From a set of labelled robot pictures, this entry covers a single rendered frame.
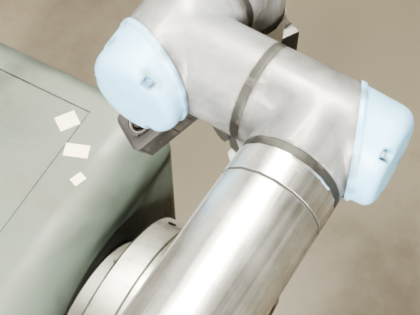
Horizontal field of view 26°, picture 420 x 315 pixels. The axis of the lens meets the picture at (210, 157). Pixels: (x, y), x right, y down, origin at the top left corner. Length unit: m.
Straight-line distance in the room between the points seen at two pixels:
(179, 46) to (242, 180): 0.11
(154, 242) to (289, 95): 0.50
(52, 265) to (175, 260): 0.50
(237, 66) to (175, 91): 0.05
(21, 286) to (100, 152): 0.19
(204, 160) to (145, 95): 1.92
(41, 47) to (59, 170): 1.74
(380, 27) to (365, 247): 0.75
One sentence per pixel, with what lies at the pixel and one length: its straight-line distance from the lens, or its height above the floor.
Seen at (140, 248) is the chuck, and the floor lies 1.23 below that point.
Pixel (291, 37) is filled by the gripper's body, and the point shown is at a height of 1.55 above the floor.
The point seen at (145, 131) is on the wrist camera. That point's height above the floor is 1.49.
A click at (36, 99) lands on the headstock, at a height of 1.26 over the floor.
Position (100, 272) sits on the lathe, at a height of 1.19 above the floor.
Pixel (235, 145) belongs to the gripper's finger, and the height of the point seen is 1.46.
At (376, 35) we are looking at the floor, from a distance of 2.83.
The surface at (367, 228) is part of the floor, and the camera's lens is 2.47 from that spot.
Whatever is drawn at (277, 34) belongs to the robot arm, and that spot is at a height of 1.59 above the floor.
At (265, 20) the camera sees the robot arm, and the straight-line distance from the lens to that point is 0.73.
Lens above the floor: 2.18
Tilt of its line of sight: 59 degrees down
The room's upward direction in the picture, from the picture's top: straight up
